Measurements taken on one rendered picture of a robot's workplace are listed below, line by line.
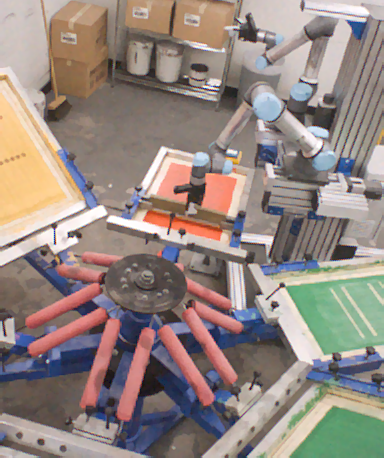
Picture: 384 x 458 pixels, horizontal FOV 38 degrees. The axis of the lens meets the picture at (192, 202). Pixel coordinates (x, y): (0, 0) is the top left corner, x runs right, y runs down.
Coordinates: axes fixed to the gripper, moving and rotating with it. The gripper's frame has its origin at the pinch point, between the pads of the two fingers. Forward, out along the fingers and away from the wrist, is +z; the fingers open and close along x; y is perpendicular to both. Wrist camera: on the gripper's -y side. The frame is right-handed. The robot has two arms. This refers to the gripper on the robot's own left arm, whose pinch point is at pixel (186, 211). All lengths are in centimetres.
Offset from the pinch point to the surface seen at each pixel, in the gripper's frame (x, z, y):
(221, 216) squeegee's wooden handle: -1.5, -3.9, 18.0
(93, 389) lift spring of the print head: -122, -13, -6
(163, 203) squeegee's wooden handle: -1.5, -2.7, -12.5
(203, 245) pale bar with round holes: -26.3, -3.3, 13.7
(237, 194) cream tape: 34.5, 5.3, 22.9
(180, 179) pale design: 35.2, 5.4, -11.0
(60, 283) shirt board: -62, 8, -42
